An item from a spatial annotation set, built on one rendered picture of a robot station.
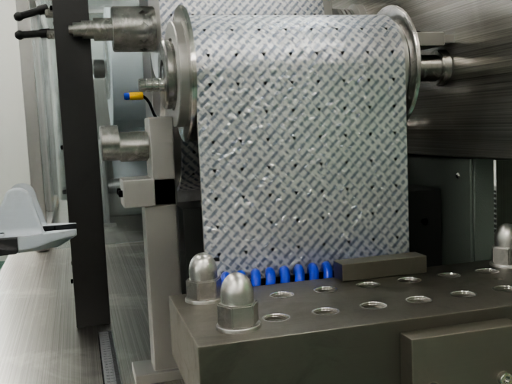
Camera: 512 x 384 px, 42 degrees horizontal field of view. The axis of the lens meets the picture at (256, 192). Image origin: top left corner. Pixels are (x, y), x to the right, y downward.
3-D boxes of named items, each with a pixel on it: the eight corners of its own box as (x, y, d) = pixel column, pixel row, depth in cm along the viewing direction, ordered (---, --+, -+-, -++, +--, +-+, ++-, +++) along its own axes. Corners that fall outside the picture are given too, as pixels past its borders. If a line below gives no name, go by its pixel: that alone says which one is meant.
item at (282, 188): (206, 291, 70) (196, 115, 68) (407, 268, 76) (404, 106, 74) (206, 292, 70) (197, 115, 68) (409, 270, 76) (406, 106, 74)
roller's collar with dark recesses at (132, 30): (112, 54, 98) (109, 10, 98) (152, 53, 100) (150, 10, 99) (114, 49, 92) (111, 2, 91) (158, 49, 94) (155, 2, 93)
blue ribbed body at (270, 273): (215, 302, 70) (213, 269, 69) (401, 280, 75) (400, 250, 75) (222, 310, 66) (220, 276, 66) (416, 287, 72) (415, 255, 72)
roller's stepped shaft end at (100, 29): (69, 43, 95) (67, 20, 95) (112, 42, 97) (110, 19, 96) (68, 40, 92) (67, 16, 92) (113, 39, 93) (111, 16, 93)
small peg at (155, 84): (138, 93, 71) (137, 80, 71) (164, 92, 72) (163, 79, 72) (139, 91, 70) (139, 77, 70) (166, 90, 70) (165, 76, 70)
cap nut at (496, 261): (482, 263, 72) (481, 222, 72) (511, 260, 73) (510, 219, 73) (503, 270, 69) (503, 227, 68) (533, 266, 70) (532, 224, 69)
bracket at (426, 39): (391, 50, 82) (390, 34, 82) (433, 49, 84) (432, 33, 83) (411, 46, 77) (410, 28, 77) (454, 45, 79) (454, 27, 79)
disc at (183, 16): (174, 139, 81) (167, 15, 79) (178, 139, 81) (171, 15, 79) (195, 144, 67) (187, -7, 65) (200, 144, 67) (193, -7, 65)
